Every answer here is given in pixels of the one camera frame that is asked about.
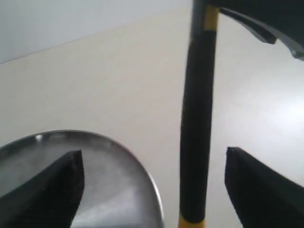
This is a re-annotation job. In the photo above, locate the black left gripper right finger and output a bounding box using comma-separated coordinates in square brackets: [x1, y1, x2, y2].
[225, 147, 304, 228]

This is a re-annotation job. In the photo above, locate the yellow black claw hammer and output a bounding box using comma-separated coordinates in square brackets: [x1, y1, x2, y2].
[178, 0, 219, 228]

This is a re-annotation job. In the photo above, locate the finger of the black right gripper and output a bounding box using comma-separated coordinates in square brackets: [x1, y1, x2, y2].
[220, 8, 277, 44]
[207, 0, 304, 59]

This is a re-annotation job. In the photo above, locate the round steel plate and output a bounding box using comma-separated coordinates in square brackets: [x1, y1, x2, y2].
[0, 130, 164, 228]

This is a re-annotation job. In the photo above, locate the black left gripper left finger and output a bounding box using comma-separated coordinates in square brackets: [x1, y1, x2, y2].
[0, 151, 85, 228]

